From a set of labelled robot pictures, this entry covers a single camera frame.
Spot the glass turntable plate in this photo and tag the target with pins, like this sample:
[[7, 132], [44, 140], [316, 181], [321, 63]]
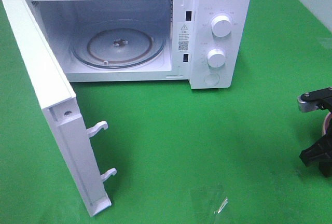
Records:
[[118, 44]]

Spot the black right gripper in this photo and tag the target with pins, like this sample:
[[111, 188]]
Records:
[[319, 152]]

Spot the white microwave oven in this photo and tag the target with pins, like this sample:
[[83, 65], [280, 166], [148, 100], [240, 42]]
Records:
[[189, 38]]

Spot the white microwave door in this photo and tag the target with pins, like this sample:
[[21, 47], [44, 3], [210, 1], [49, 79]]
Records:
[[58, 103]]

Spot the clear tape patch centre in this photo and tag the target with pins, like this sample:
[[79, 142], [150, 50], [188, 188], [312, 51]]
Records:
[[210, 204]]

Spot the round door release button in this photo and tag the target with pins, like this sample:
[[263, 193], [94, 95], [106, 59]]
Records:
[[211, 79]]

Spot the pink plate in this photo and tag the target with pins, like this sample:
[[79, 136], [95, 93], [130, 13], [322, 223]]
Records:
[[325, 124]]

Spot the white timer knob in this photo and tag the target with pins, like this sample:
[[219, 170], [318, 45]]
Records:
[[216, 58]]

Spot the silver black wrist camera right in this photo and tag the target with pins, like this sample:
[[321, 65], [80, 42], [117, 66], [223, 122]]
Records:
[[311, 101]]

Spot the white power knob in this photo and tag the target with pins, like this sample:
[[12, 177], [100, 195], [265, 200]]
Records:
[[221, 25]]

